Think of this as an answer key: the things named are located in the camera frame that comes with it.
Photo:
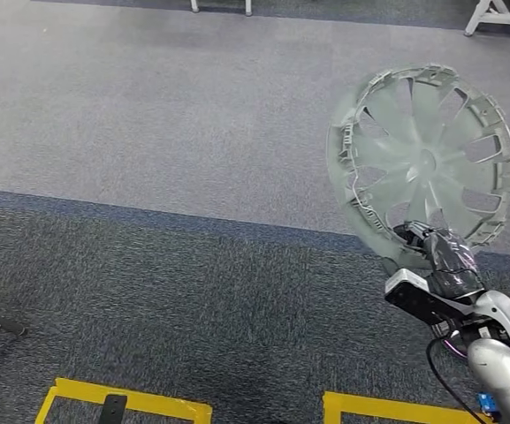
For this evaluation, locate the silver-grey plastic wheel cover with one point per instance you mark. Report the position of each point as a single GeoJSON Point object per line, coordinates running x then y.
{"type": "Point", "coordinates": [425, 161]}

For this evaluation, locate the yellow floor tape square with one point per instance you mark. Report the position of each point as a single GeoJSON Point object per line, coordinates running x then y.
{"type": "Point", "coordinates": [391, 409]}
{"type": "Point", "coordinates": [157, 405]}

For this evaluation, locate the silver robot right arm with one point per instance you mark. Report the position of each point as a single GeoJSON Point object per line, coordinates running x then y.
{"type": "Point", "coordinates": [502, 368]}

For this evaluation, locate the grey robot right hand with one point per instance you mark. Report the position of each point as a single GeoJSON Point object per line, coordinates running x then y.
{"type": "Point", "coordinates": [451, 263]}

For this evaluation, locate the white furniture frame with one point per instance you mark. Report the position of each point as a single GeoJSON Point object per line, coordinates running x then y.
{"type": "Point", "coordinates": [248, 7]}
{"type": "Point", "coordinates": [502, 18]}

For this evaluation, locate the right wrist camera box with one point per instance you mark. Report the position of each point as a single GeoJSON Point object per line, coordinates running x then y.
{"type": "Point", "coordinates": [418, 301]}

